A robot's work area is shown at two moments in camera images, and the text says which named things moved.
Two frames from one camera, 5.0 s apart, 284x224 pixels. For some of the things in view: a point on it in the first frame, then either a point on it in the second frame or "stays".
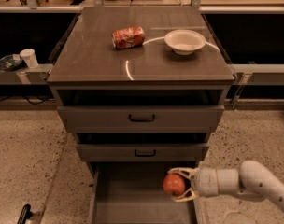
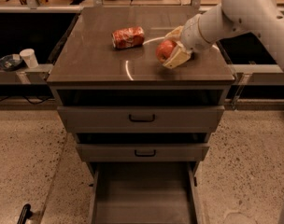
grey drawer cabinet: [142, 88] stays
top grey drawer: [141, 110] stays
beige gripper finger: [190, 173] to [176, 34]
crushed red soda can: [128, 37] stays
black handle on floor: [25, 214] stays
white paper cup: [30, 57] stays
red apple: [174, 183] to [163, 49]
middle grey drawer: [142, 147] stays
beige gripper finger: [189, 196] to [179, 55]
